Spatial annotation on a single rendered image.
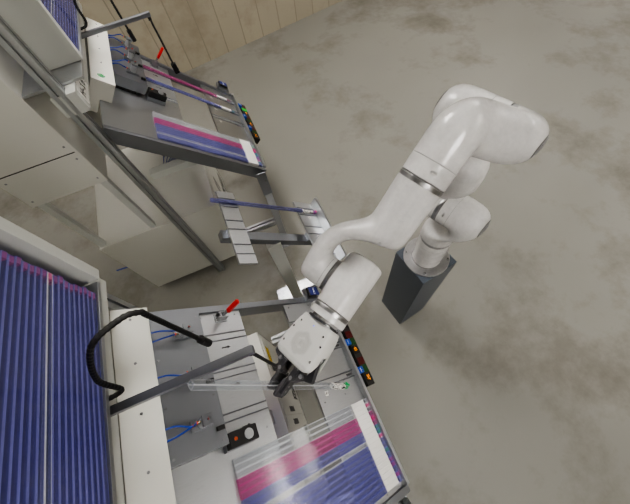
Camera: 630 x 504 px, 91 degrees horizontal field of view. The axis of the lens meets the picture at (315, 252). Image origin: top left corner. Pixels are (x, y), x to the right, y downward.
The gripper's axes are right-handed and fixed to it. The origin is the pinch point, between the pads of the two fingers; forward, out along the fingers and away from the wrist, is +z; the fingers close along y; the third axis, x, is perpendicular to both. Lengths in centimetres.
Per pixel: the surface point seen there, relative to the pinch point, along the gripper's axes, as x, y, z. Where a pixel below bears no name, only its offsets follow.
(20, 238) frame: -43, -27, 2
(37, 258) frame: -38.8, -29.9, 4.8
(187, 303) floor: 78, -145, 31
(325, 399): 41.9, -8.7, 4.6
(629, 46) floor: 192, -23, -374
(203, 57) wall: 36, -336, -162
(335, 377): 47.3, -12.5, -1.9
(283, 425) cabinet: 56, -23, 25
